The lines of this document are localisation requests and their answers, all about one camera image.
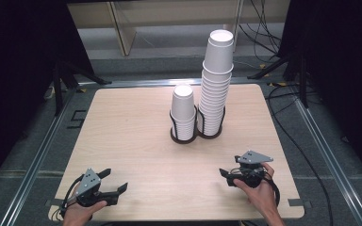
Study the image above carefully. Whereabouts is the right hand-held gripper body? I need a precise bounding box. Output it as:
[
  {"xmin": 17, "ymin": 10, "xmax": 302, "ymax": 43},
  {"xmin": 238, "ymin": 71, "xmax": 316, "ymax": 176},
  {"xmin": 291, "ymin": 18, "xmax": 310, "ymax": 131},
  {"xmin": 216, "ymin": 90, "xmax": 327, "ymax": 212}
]
[{"xmin": 232, "ymin": 150, "xmax": 273, "ymax": 189}]

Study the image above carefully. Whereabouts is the dark curtain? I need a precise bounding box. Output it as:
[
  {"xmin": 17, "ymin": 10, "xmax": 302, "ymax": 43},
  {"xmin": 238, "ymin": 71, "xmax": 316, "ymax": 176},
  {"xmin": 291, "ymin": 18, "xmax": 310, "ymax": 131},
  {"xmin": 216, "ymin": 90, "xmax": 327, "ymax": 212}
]
[
  {"xmin": 277, "ymin": 0, "xmax": 362, "ymax": 182},
  {"xmin": 0, "ymin": 0, "xmax": 96, "ymax": 192}
]

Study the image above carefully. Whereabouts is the right hand-held gripper black cable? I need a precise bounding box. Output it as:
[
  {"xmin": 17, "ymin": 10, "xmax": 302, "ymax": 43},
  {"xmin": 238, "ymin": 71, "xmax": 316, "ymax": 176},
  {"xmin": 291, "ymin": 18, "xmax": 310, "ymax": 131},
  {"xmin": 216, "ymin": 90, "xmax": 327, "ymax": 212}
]
[{"xmin": 263, "ymin": 170, "xmax": 281, "ymax": 209}]

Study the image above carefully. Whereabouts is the aluminium floor rail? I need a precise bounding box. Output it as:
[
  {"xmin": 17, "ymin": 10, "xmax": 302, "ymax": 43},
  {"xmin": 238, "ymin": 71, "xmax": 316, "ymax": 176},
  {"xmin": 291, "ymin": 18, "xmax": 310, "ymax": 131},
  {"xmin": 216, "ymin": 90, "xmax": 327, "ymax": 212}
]
[
  {"xmin": 0, "ymin": 88, "xmax": 80, "ymax": 226},
  {"xmin": 291, "ymin": 93, "xmax": 362, "ymax": 226},
  {"xmin": 77, "ymin": 76, "xmax": 267, "ymax": 89}
]

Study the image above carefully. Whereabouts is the person's left hand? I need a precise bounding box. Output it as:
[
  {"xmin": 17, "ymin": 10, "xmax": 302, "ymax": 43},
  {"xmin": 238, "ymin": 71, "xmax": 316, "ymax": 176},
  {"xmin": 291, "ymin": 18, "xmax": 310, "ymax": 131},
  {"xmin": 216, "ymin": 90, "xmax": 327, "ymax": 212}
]
[{"xmin": 61, "ymin": 201, "xmax": 108, "ymax": 226}]

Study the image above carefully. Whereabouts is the black wire cup holder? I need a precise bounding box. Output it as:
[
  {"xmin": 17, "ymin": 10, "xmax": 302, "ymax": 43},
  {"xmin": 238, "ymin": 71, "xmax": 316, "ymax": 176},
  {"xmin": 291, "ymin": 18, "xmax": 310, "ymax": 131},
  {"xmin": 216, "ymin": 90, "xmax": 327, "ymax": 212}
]
[{"xmin": 169, "ymin": 104, "xmax": 227, "ymax": 145}]

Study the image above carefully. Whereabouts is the left hand-held gripper black cable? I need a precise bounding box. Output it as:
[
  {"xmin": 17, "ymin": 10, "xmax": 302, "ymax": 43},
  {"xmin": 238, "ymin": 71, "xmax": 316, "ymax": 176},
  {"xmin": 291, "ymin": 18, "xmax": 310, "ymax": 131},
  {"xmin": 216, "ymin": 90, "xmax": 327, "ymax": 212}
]
[{"xmin": 58, "ymin": 174, "xmax": 86, "ymax": 220}]

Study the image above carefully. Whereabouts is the long black floor cable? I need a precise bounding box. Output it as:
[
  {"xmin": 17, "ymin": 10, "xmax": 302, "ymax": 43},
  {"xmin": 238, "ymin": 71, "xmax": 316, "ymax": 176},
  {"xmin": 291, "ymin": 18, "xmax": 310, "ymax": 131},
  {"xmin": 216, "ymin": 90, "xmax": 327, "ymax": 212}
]
[{"xmin": 264, "ymin": 83, "xmax": 335, "ymax": 226}]

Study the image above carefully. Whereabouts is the person's right hand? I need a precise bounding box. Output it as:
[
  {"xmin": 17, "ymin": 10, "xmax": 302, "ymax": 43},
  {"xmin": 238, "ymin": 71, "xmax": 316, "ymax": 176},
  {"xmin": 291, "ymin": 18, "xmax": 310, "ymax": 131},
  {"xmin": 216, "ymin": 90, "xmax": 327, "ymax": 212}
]
[{"xmin": 233, "ymin": 162, "xmax": 279, "ymax": 218}]

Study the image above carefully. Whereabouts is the bundle of black cables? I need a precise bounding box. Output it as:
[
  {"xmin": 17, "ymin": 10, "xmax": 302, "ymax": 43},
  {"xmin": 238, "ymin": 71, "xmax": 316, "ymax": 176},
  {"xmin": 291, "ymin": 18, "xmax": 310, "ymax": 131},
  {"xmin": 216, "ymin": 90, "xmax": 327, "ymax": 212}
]
[{"xmin": 239, "ymin": 0, "xmax": 285, "ymax": 64}]

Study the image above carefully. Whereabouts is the light wooden shelf unit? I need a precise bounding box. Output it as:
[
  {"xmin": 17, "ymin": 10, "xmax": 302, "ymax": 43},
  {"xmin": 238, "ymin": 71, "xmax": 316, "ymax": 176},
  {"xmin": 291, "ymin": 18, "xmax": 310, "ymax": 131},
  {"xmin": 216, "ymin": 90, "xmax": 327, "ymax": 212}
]
[{"xmin": 67, "ymin": 0, "xmax": 245, "ymax": 57}]

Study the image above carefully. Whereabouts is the black metal stand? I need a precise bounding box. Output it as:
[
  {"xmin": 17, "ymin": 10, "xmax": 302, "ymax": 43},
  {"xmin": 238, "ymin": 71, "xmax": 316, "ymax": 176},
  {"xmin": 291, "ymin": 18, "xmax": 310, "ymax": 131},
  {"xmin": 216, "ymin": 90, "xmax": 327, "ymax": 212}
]
[
  {"xmin": 52, "ymin": 58, "xmax": 113, "ymax": 117},
  {"xmin": 247, "ymin": 46, "xmax": 309, "ymax": 109}
]

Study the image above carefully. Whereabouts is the tall stack of paper cups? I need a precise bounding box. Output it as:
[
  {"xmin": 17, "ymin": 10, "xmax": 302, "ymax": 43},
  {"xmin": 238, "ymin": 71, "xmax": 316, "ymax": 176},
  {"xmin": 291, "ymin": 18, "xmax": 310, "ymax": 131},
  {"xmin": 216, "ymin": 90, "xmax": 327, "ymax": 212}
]
[{"xmin": 197, "ymin": 28, "xmax": 236, "ymax": 137}]

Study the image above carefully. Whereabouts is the hand-held gripper black cable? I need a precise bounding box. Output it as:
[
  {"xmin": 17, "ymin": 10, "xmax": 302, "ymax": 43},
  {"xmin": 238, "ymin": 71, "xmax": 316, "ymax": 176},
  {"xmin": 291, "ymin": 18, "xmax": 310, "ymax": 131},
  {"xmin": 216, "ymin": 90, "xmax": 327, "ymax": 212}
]
[
  {"xmin": 58, "ymin": 174, "xmax": 86, "ymax": 220},
  {"xmin": 263, "ymin": 170, "xmax": 281, "ymax": 209}
]

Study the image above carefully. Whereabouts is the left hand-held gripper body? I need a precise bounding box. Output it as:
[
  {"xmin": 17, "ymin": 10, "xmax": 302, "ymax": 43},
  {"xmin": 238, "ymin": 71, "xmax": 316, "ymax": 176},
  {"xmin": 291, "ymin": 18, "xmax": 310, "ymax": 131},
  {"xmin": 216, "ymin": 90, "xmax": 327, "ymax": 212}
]
[{"xmin": 74, "ymin": 168, "xmax": 108, "ymax": 208}]

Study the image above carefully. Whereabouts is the short stack of paper cups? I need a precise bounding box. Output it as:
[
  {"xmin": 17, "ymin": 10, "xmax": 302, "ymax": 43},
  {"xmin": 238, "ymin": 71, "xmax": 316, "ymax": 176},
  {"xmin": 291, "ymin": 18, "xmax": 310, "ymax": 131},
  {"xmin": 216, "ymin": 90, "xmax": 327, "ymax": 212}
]
[{"xmin": 170, "ymin": 83, "xmax": 198, "ymax": 141}]

